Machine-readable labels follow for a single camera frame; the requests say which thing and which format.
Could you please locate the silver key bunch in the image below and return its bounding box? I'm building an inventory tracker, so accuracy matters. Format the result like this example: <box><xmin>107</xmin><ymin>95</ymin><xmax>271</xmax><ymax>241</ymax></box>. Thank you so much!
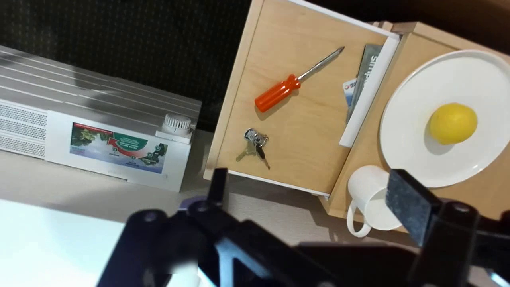
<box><xmin>236</xmin><ymin>126</ymin><xmax>273</xmax><ymax>170</ymax></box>

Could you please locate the small white control knob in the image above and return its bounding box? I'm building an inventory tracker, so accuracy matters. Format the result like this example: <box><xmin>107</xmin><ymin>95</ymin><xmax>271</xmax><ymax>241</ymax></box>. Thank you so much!
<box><xmin>162</xmin><ymin>113</ymin><xmax>195</xmax><ymax>137</ymax></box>

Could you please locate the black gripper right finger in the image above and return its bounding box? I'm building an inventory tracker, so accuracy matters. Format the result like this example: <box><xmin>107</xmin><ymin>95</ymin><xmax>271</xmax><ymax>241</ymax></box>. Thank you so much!
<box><xmin>385</xmin><ymin>167</ymin><xmax>510</xmax><ymax>287</ymax></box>

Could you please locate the white ceramic mug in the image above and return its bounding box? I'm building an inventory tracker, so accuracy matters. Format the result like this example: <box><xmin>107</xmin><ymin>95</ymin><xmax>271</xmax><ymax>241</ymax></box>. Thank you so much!
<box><xmin>346</xmin><ymin>164</ymin><xmax>405</xmax><ymax>239</ymax></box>

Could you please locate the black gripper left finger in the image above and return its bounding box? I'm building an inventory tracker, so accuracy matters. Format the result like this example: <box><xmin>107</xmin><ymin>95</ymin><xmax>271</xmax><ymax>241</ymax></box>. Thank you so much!
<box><xmin>96</xmin><ymin>167</ymin><xmax>342</xmax><ymax>287</ymax></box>

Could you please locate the orange handled screwdriver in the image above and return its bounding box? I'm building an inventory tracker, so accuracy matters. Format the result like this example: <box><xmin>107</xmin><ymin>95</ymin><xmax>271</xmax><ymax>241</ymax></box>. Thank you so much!
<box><xmin>254</xmin><ymin>44</ymin><xmax>346</xmax><ymax>113</ymax></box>

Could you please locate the white box with picture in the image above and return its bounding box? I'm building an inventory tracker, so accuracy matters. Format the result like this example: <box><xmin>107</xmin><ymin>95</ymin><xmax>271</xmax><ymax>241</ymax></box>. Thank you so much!
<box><xmin>0</xmin><ymin>44</ymin><xmax>205</xmax><ymax>193</ymax></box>

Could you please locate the white round plate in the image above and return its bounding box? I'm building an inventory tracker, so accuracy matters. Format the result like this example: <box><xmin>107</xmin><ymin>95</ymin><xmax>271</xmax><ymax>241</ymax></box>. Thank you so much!
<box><xmin>378</xmin><ymin>48</ymin><xmax>510</xmax><ymax>190</ymax></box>

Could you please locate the yellow lemon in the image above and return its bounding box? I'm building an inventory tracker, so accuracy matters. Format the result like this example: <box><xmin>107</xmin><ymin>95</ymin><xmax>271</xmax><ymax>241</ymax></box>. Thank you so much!
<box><xmin>426</xmin><ymin>102</ymin><xmax>480</xmax><ymax>147</ymax></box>

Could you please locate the green red picture sticker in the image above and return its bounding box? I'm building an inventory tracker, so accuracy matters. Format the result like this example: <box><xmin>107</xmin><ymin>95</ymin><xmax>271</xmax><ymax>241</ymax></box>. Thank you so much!
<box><xmin>69</xmin><ymin>121</ymin><xmax>171</xmax><ymax>175</ymax></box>

